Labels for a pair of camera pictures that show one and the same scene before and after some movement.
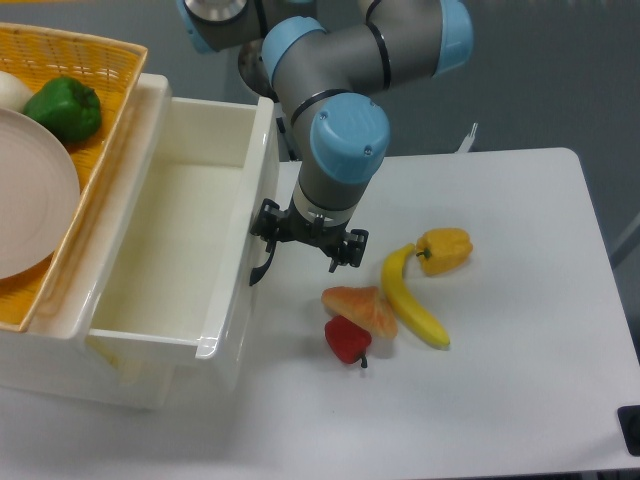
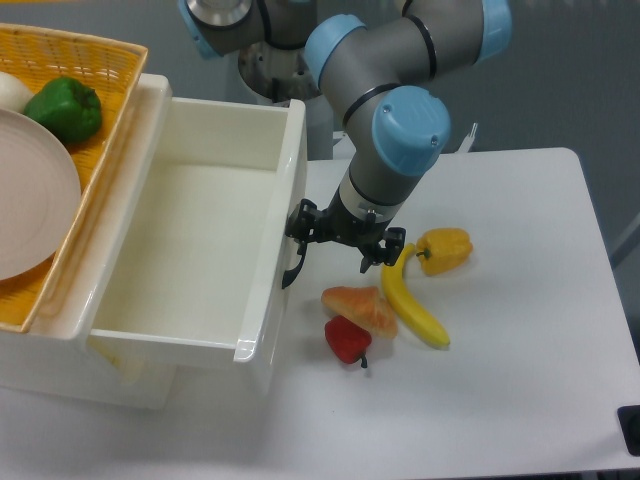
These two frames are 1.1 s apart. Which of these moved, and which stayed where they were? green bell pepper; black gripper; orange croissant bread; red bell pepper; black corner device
Moved: black gripper
Stayed: green bell pepper; black corner device; orange croissant bread; red bell pepper
